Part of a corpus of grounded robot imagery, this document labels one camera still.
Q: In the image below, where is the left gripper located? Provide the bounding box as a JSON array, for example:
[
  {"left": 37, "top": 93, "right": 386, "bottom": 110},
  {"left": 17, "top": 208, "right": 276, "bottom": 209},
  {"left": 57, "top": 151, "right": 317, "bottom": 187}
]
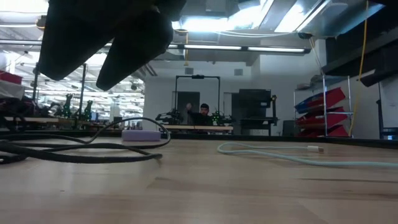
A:
[{"left": 39, "top": 0, "right": 187, "bottom": 91}]

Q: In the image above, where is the purple round power hub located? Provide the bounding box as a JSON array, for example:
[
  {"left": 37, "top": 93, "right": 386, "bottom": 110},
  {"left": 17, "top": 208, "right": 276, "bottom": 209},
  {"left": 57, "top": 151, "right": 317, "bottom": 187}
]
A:
[{"left": 121, "top": 129, "right": 162, "bottom": 142}]

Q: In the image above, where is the long black USB cable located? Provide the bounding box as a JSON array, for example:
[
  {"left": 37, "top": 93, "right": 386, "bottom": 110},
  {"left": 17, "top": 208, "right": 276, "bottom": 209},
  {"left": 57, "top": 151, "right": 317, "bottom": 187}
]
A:
[{"left": 0, "top": 117, "right": 171, "bottom": 165}]

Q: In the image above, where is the white braided USB cable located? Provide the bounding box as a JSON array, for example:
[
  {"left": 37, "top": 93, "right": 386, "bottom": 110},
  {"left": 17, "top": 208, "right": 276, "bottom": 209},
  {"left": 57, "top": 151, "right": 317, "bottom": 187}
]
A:
[{"left": 216, "top": 142, "right": 398, "bottom": 169}]

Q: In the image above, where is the red box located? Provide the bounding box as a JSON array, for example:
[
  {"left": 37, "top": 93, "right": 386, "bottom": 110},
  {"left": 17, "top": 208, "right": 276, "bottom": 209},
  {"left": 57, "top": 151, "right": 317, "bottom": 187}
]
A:
[{"left": 0, "top": 70, "right": 23, "bottom": 85}]

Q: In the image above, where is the long wooden workbench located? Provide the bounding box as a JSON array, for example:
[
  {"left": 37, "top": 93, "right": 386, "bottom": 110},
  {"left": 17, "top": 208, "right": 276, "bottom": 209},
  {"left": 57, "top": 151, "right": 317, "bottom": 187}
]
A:
[{"left": 0, "top": 116, "right": 103, "bottom": 124}]

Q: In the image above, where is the white bag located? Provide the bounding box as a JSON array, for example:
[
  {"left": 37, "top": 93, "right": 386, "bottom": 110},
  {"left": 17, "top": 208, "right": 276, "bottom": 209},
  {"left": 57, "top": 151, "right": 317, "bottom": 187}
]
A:
[{"left": 0, "top": 81, "right": 25, "bottom": 106}]

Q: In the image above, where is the person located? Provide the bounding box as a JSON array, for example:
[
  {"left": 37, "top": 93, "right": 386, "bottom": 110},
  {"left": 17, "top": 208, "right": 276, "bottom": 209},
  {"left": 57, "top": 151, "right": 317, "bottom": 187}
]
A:
[{"left": 185, "top": 102, "right": 215, "bottom": 127}]

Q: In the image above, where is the wooden station table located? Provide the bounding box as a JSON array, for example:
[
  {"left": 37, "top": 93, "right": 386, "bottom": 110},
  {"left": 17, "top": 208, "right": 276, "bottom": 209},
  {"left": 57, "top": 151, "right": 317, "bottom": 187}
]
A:
[{"left": 158, "top": 124, "right": 234, "bottom": 131}]

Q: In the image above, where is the black equipment cabinet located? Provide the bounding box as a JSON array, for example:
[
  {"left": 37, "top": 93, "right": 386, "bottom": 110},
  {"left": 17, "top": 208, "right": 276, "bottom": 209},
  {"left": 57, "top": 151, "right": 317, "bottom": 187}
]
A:
[{"left": 231, "top": 88, "right": 279, "bottom": 136}]

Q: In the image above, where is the metal shelf rack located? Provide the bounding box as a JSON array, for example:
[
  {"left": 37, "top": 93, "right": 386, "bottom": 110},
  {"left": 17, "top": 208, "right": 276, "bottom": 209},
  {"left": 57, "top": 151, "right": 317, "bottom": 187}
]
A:
[{"left": 294, "top": 74, "right": 354, "bottom": 138}]

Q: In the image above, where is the red storage bin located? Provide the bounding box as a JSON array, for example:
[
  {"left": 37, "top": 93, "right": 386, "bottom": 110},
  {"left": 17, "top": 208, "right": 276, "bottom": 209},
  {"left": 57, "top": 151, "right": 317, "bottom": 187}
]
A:
[
  {"left": 295, "top": 106, "right": 349, "bottom": 128},
  {"left": 297, "top": 124, "right": 349, "bottom": 138},
  {"left": 294, "top": 87, "right": 346, "bottom": 114}
]

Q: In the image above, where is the black angled beam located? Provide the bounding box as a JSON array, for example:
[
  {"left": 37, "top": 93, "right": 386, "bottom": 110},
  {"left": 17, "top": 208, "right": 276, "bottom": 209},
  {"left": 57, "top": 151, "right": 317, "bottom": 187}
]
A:
[{"left": 322, "top": 27, "right": 398, "bottom": 88}]

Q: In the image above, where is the black gantry frame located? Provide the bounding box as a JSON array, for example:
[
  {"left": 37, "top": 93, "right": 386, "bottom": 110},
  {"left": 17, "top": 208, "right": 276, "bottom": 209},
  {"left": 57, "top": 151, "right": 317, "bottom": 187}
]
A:
[
  {"left": 32, "top": 62, "right": 87, "bottom": 125},
  {"left": 174, "top": 74, "right": 221, "bottom": 123}
]

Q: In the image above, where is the black yellow cable reel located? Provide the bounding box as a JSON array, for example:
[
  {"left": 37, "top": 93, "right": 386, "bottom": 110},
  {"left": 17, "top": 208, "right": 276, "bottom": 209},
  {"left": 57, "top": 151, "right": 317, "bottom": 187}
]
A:
[{"left": 35, "top": 15, "right": 47, "bottom": 30}]

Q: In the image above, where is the orange hanging cord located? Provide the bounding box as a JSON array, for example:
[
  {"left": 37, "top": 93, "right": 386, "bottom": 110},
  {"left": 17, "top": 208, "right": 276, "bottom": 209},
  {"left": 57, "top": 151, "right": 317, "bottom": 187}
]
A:
[{"left": 183, "top": 29, "right": 190, "bottom": 67}]

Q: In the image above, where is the black table frame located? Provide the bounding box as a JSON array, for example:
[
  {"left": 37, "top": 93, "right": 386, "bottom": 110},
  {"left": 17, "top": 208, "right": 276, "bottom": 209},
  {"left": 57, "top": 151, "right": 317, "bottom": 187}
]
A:
[{"left": 0, "top": 129, "right": 398, "bottom": 149}]

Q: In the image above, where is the yellow cable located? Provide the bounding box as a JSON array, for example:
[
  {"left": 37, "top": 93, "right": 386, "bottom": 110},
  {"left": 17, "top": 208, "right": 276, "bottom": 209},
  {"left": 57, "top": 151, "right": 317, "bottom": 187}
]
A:
[{"left": 348, "top": 0, "right": 369, "bottom": 138}]

